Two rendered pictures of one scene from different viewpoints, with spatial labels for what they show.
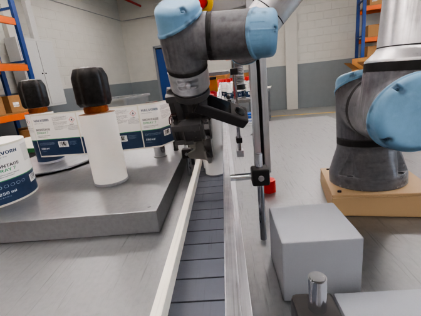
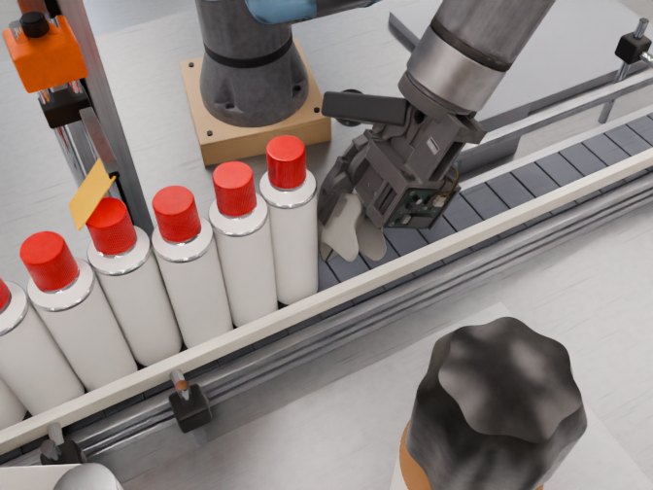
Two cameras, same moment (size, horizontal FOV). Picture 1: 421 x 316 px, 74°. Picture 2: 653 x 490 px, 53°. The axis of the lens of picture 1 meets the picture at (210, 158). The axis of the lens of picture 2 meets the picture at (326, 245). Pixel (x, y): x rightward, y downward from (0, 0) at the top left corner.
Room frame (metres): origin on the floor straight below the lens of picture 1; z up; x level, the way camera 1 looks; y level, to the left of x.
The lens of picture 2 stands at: (0.88, 0.36, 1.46)
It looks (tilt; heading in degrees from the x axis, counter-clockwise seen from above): 51 degrees down; 238
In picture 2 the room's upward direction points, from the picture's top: straight up
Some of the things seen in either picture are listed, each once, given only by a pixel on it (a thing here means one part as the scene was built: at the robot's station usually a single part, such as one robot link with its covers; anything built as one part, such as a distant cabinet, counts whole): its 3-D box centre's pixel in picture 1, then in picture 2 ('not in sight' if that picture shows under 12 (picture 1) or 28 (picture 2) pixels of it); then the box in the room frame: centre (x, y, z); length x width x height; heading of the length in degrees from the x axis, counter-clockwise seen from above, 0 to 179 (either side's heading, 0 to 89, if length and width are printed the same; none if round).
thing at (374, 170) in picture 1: (366, 157); (251, 61); (0.57, -0.33, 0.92); 0.15 x 0.15 x 0.10
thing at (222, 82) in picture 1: (228, 88); not in sight; (3.24, -0.29, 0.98); 0.57 x 0.46 x 0.21; 86
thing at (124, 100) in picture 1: (123, 107); not in sight; (2.98, 0.85, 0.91); 0.60 x 0.40 x 0.22; 168
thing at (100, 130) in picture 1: (99, 127); (461, 480); (0.73, 0.28, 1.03); 0.09 x 0.09 x 0.30
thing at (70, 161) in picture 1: (52, 162); not in sight; (1.00, 0.58, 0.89); 0.31 x 0.31 x 0.01
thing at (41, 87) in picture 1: (41, 121); not in sight; (1.00, 0.58, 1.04); 0.09 x 0.09 x 0.29
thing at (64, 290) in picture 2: not in sight; (82, 321); (0.90, -0.01, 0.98); 0.05 x 0.05 x 0.20
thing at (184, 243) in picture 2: not in sight; (192, 276); (0.80, 0.00, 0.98); 0.05 x 0.05 x 0.20
